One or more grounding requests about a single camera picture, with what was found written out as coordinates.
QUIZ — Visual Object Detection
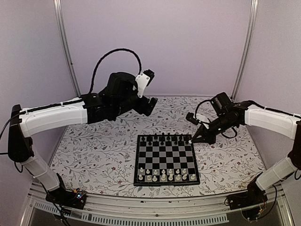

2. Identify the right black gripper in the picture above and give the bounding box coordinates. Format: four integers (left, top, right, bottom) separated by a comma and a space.
191, 113, 236, 145

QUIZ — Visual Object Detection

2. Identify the black white chess board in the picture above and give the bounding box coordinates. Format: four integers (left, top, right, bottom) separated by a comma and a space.
134, 144, 200, 186

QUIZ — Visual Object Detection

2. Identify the white king piece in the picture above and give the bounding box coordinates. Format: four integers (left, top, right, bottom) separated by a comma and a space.
168, 169, 173, 181

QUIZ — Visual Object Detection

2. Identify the white queen piece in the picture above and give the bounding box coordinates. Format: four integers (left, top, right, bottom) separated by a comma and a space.
160, 174, 166, 182

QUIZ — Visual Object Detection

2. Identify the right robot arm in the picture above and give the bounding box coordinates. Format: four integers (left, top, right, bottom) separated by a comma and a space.
186, 92, 301, 205

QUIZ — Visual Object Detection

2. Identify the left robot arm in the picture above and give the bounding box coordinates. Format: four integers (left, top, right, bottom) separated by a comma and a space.
6, 70, 157, 204

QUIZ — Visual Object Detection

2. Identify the black pieces row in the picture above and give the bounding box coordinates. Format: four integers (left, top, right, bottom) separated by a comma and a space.
137, 133, 192, 146

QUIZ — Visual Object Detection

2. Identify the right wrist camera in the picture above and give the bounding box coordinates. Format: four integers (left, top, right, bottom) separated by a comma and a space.
186, 113, 210, 129

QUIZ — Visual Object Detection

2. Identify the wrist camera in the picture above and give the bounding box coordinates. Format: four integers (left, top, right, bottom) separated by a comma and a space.
186, 113, 210, 129
135, 69, 155, 98

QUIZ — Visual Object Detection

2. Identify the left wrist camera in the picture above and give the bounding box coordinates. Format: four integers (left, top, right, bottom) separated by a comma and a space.
135, 69, 155, 98

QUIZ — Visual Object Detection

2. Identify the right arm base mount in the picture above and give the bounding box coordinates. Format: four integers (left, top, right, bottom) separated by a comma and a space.
226, 188, 268, 210

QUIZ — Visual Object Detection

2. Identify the left aluminium frame post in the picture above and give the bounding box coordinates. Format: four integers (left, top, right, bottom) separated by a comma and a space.
53, 0, 81, 97

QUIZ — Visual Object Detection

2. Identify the aluminium frame post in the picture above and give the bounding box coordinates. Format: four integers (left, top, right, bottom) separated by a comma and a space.
231, 0, 259, 100
53, 0, 81, 97

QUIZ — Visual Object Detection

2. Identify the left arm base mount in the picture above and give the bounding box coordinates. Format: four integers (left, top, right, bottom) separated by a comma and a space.
46, 187, 87, 210

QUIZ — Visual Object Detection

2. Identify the front aluminium rail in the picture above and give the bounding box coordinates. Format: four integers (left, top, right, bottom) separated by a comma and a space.
21, 181, 294, 226

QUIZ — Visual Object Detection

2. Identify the right aluminium frame post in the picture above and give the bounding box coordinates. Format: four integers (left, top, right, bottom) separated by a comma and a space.
231, 0, 259, 100

